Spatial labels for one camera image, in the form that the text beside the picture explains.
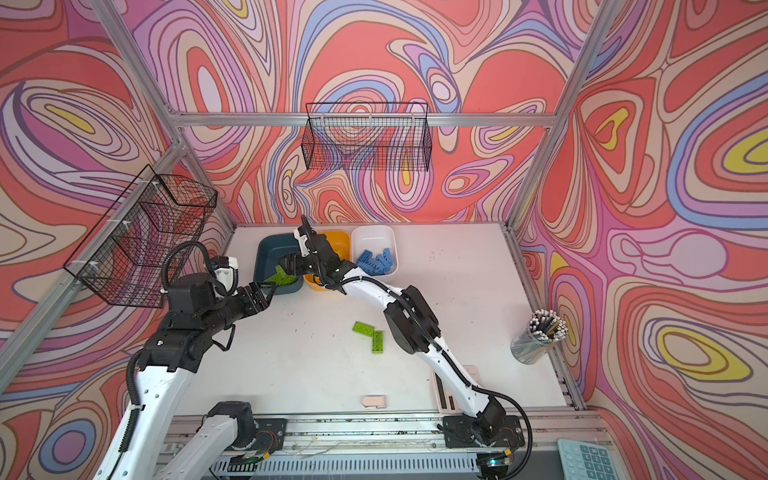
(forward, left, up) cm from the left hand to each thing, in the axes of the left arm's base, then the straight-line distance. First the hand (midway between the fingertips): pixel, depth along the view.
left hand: (270, 286), depth 72 cm
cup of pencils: (-7, -69, -10) cm, 70 cm away
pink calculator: (-20, -45, -23) cm, 54 cm away
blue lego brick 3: (+23, -28, -22) cm, 42 cm away
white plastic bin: (+36, -24, -23) cm, 49 cm away
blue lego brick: (+28, -21, -23) cm, 42 cm away
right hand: (+17, +2, -13) cm, 22 cm away
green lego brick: (+18, +8, -23) cm, 31 cm away
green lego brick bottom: (-3, -26, -26) cm, 37 cm away
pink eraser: (-21, -27, -24) cm, 41 cm away
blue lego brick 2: (+27, -29, -23) cm, 46 cm away
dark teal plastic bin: (+32, +16, -23) cm, 42 cm away
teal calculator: (-33, -75, -24) cm, 86 cm away
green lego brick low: (0, -22, -25) cm, 33 cm away
